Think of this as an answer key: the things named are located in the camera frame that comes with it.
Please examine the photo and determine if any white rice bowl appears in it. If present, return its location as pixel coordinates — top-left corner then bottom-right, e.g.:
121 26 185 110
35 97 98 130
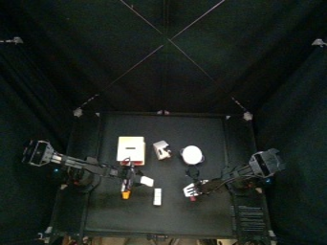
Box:
179 145 206 166

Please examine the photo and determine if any white flat card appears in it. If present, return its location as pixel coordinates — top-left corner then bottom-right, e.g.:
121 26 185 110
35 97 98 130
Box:
139 175 157 188

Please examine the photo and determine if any white rectangular bar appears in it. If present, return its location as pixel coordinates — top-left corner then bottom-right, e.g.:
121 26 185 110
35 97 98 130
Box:
153 188 165 207

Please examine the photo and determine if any cream and red toy box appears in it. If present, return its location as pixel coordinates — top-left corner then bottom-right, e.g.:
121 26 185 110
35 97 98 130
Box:
115 136 147 167

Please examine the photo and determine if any black ring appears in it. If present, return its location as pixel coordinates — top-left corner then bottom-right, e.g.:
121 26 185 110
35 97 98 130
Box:
186 167 202 180

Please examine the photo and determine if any thin diagonal brace cord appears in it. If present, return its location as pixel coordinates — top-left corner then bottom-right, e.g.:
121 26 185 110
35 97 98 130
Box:
119 0 249 111
81 0 227 108

